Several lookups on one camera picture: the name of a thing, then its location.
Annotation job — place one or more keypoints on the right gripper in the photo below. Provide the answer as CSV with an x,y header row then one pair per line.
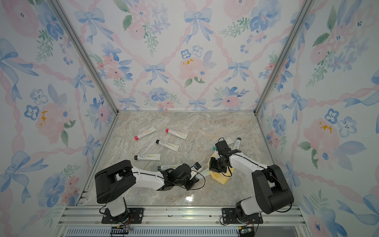
x,y
213,167

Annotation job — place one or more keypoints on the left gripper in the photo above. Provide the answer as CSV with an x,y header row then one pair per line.
x,y
192,181

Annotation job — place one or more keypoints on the yellow cleaning cloth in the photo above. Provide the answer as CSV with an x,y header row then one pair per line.
x,y
221,178

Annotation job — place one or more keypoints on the dark green cap toothpaste tube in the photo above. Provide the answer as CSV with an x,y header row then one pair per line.
x,y
168,167

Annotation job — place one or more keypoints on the teal cap toothpaste tube back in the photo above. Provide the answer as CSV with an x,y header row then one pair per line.
x,y
203,174

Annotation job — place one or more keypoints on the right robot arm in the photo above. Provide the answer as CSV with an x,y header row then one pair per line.
x,y
271,190

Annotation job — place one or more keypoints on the toothpaste tube near left arm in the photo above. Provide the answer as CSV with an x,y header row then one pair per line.
x,y
147,157

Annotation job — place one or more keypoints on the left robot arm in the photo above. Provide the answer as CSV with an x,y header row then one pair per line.
x,y
111,183

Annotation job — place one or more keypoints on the black cap toothpaste tube centre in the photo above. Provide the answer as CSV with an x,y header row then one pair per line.
x,y
168,145

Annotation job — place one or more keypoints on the pink cap toothpaste tube centre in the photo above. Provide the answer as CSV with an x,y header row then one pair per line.
x,y
177,133

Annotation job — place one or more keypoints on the pink cap toothpaste tube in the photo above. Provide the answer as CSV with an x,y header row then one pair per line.
x,y
177,133
145,133

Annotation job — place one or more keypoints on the pink cap toothpaste tube left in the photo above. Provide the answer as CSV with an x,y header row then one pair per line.
x,y
145,133

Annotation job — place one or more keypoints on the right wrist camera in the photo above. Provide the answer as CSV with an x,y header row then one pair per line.
x,y
222,147

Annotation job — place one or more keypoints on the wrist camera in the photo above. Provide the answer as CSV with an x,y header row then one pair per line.
x,y
222,147
197,166

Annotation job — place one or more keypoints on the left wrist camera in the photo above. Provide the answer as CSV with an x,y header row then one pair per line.
x,y
197,166

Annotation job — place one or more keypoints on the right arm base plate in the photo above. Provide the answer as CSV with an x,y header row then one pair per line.
x,y
229,216

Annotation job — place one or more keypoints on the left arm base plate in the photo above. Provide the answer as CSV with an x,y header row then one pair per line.
x,y
130,216

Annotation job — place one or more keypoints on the aluminium front rail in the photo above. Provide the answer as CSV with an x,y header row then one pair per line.
x,y
178,221

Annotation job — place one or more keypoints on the right aluminium frame post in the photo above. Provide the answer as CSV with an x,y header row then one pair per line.
x,y
287,47

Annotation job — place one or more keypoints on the aluminium frame post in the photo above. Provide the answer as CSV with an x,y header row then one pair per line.
x,y
287,47
68,27

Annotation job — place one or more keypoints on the left aluminium frame post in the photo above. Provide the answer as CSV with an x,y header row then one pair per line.
x,y
68,27

